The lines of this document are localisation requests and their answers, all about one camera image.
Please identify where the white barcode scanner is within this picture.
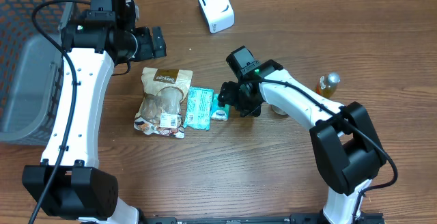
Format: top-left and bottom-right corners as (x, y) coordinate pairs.
(198, 0), (235, 34)

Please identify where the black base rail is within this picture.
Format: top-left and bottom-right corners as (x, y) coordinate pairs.
(143, 212), (386, 224)

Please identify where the brown white snack bag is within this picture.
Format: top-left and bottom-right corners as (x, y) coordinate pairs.
(133, 67), (193, 139)

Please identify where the green white can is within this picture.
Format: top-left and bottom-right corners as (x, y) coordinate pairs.
(271, 105), (287, 115)

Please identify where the dark grey plastic basket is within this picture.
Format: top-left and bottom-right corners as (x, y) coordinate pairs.
(1, 0), (78, 145)

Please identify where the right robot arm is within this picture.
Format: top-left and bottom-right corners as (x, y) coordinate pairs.
(218, 46), (387, 223)

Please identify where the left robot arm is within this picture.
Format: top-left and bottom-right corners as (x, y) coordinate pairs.
(22, 0), (167, 223)

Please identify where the mint green tissue pack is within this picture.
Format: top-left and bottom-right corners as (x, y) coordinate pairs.
(183, 87), (214, 130)

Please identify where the teal white tissue pack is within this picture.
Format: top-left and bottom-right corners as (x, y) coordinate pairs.
(210, 94), (230, 121)

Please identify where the yellow drink bottle grey cap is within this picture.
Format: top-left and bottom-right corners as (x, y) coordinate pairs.
(315, 72), (341, 98)

